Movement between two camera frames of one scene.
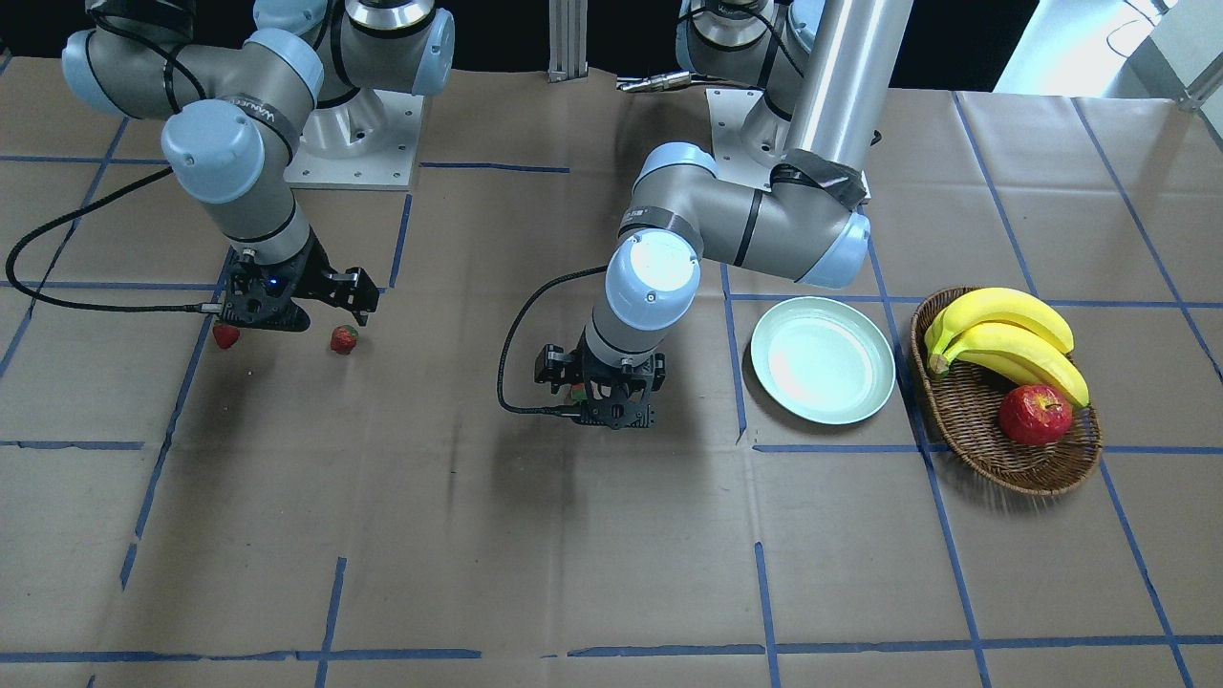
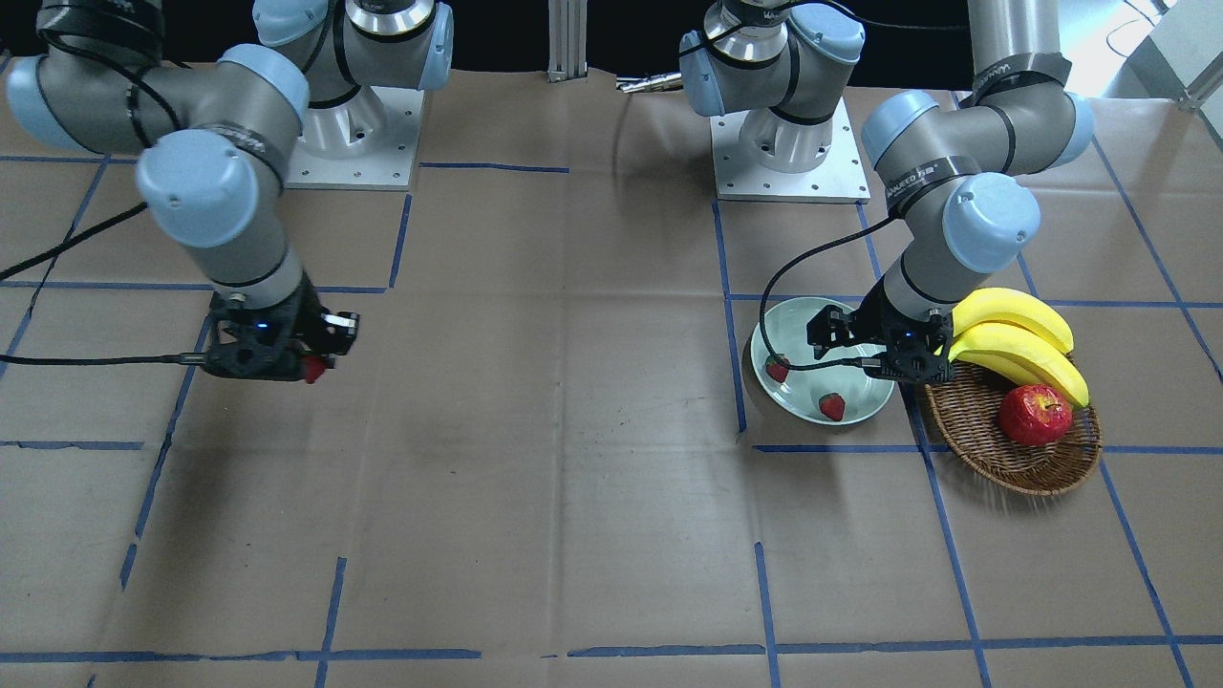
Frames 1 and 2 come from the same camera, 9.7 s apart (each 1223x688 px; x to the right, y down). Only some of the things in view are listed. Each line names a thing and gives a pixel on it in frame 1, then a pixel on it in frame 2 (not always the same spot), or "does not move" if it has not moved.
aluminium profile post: [568, 28] does not move
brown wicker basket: [966, 403] does not move
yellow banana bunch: [1009, 334] does not move
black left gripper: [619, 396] -> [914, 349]
